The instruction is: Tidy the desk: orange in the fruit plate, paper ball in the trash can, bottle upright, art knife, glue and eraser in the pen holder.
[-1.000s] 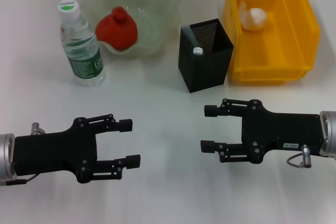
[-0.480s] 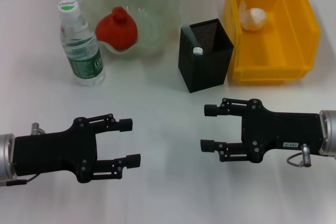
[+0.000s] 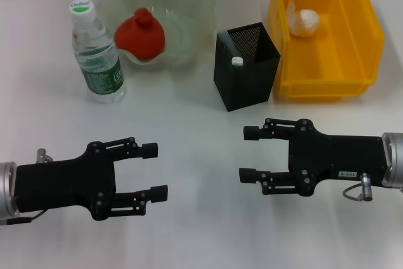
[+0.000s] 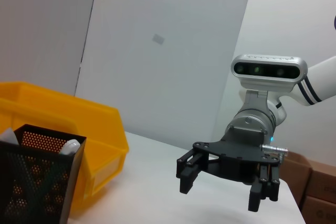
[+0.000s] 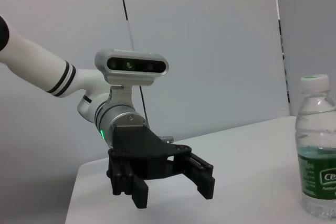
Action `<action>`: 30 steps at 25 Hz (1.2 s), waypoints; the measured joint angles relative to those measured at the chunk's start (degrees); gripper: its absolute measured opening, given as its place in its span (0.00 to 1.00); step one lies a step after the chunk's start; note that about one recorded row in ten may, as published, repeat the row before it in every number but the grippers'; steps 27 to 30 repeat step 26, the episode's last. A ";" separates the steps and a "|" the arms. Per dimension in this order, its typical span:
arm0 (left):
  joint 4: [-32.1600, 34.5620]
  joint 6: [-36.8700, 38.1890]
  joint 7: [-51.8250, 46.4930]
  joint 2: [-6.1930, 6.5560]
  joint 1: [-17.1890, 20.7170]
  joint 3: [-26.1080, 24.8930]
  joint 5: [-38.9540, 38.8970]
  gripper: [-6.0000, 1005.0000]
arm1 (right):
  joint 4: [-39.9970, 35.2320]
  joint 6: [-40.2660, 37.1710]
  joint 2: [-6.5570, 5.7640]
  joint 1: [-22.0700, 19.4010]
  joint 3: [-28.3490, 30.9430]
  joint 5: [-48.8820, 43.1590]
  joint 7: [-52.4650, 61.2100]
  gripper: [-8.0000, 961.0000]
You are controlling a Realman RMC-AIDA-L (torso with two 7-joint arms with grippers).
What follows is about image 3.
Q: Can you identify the orange fruit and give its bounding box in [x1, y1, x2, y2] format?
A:
[114, 7, 166, 60]

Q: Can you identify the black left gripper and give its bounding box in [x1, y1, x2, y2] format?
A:
[14, 136, 169, 222]

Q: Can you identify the left gripper cable with plugs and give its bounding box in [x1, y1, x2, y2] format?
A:
[0, 148, 53, 226]

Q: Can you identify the pale green glass fruit bowl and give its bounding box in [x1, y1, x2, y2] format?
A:
[99, 0, 218, 70]

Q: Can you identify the right gripper cable with plugs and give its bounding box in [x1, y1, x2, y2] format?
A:
[342, 173, 375, 202]

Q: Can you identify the clear green-label water bottle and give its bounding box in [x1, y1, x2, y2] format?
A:
[69, 0, 128, 104]

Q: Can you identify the black mesh pen holder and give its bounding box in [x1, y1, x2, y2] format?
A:
[213, 22, 281, 112]

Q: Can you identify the yellow plastic bin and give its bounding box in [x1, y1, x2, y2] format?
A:
[267, 0, 385, 103]

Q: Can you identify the gripper cable with plugs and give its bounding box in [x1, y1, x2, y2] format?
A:
[342, 173, 375, 202]
[0, 148, 53, 226]

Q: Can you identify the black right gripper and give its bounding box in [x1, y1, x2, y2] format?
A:
[239, 117, 387, 197]

